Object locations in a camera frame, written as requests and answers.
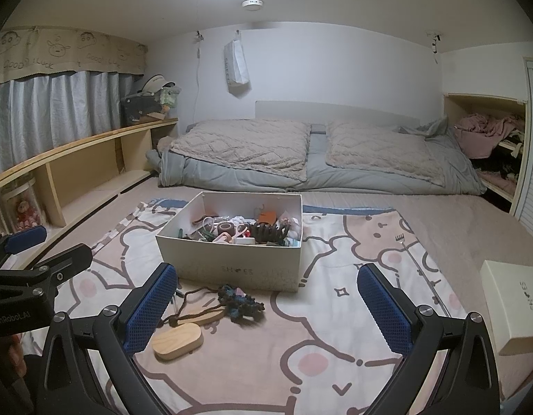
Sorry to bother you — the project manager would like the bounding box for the wooden wall cubby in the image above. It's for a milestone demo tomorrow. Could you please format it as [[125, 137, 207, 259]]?
[[443, 93, 529, 212]]

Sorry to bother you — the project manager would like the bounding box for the white paper bag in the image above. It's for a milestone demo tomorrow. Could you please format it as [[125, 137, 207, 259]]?
[[223, 39, 251, 95]]

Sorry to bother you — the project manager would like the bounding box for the beige quilted blanket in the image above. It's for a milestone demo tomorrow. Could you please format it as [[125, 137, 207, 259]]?
[[171, 119, 311, 182], [325, 121, 446, 187]]

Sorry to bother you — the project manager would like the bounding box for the beige cartoon valance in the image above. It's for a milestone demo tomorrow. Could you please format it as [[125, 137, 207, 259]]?
[[0, 27, 148, 84]]

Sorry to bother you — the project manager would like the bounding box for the white louvered door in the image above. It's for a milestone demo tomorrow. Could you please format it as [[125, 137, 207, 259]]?
[[511, 57, 533, 243]]

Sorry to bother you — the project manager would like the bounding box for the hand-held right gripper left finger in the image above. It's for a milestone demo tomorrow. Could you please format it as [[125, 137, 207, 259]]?
[[35, 263, 178, 415]]

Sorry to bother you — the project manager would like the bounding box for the white headboard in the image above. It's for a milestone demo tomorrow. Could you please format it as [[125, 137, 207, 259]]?
[[255, 100, 420, 130]]

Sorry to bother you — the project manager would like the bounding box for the white shoe box lid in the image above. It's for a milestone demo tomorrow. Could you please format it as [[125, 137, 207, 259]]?
[[479, 260, 533, 356]]

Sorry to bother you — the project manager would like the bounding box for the black bag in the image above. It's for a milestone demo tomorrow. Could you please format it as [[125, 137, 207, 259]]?
[[121, 94, 163, 125]]

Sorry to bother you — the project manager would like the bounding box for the wooden piece with brown cord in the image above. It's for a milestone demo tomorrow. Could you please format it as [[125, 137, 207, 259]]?
[[162, 286, 227, 328]]

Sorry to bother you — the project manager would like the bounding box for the red dressed doll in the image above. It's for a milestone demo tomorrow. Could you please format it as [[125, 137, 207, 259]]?
[[13, 199, 43, 230]]

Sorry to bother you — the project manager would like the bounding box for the pale green plush toy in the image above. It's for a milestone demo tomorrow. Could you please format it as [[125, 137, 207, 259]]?
[[160, 86, 181, 111]]

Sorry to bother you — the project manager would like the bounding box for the cartoon printed blanket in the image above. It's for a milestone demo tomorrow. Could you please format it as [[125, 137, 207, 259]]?
[[16, 196, 505, 415]]

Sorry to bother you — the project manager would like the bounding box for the pile of pink clothes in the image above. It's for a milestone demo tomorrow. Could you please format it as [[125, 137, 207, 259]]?
[[454, 113, 526, 158]]

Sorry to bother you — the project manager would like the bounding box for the blue brown knitted scrunchie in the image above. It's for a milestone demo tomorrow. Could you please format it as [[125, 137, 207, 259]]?
[[217, 284, 266, 321]]

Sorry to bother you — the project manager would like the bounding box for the white cap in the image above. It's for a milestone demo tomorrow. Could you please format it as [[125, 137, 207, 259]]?
[[141, 74, 176, 94]]

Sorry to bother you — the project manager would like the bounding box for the grey curtain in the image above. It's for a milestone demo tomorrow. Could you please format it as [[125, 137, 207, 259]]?
[[0, 70, 142, 178]]

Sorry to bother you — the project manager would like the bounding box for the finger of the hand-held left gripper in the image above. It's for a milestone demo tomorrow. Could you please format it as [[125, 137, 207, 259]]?
[[0, 226, 48, 269], [0, 244, 93, 288]]

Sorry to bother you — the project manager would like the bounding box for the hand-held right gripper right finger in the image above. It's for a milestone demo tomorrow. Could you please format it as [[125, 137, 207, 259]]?
[[356, 263, 501, 415]]

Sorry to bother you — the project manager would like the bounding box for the oval wooden case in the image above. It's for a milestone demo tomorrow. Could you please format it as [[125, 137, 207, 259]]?
[[152, 324, 204, 361]]

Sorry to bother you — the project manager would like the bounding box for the metal back scratcher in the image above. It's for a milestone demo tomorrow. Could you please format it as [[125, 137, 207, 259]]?
[[395, 232, 451, 316]]

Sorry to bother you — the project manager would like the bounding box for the long wooden shelf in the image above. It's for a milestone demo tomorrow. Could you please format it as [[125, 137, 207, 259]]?
[[0, 118, 179, 264]]

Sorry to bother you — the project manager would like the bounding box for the white cardboard shoe box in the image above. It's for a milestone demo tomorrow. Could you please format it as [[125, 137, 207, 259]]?
[[155, 191, 303, 293]]

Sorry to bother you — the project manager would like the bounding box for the grey duvet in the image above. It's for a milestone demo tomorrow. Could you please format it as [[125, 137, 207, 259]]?
[[146, 121, 487, 195]]

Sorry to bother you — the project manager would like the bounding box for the thin white wall cable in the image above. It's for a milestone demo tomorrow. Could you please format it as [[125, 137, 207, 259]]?
[[195, 31, 204, 109]]

